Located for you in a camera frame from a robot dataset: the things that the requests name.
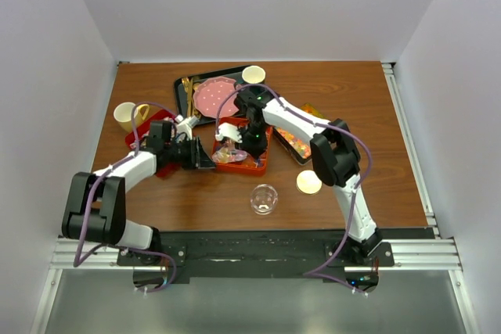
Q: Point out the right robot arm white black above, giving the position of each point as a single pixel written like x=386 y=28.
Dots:
x=334 y=151

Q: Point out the yellow mug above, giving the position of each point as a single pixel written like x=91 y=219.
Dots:
x=127 y=112

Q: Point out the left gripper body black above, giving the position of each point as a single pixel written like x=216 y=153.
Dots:
x=185 y=153

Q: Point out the metal scoop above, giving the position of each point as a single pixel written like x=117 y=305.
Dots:
x=227 y=152

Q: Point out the pink polka dot plate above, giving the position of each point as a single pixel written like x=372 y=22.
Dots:
x=210 y=94

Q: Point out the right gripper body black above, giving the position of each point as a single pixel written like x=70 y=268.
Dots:
x=254 y=136

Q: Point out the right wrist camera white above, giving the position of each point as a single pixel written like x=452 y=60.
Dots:
x=228 y=131

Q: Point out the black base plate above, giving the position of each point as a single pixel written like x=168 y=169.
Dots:
x=282 y=254

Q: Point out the orange tin of lollipops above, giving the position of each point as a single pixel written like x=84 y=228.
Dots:
x=249 y=166

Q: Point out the gold jar lid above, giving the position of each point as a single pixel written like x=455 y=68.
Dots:
x=308 y=183

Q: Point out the gold cutlery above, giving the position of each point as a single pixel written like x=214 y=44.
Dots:
x=190 y=84

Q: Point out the clear plastic jar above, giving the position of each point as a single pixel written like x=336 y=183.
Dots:
x=263 y=199

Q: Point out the dark green mug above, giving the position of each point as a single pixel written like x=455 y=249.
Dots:
x=251 y=75

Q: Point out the black serving tray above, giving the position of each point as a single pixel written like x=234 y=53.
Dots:
x=180 y=94

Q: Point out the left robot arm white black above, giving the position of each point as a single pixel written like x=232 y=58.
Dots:
x=96 y=203

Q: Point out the gold tin of gummies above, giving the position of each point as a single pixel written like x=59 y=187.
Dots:
x=295 y=146

